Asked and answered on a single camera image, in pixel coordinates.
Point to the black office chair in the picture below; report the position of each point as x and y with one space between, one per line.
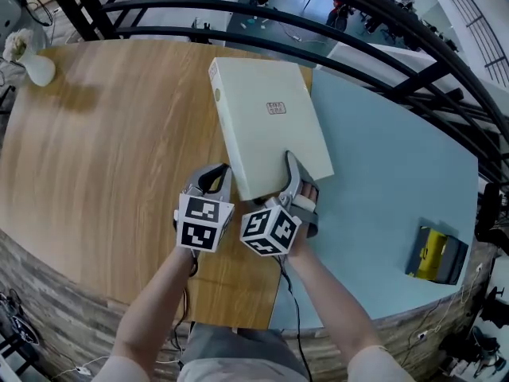
491 217

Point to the person's right hand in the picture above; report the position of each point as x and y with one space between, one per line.
309 192

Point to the cream box item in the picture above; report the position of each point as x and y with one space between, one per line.
270 133

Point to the black and yellow box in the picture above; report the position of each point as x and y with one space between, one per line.
437 255

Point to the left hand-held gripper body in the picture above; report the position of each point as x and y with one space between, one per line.
200 223

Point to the black metal railing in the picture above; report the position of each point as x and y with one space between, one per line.
79 14

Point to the person's light shirt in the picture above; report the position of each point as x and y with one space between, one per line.
238 375

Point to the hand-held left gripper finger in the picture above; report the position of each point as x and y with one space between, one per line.
195 177
225 183

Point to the person's right forearm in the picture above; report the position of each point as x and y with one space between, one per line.
334 301

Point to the white power adapter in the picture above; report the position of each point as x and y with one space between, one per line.
83 370

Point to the white ceramic vase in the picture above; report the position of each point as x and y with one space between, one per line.
40 70

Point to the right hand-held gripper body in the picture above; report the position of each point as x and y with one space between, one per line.
270 231

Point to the light blue table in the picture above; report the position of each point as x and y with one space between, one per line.
389 165

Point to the wooden table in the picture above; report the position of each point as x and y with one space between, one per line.
99 153

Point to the person's grey trousers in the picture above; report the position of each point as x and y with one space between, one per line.
238 342

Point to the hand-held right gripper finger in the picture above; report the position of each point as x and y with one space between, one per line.
294 177

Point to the person's left forearm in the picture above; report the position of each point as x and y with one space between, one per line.
155 301

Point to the white flowers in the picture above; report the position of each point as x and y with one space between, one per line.
16 43

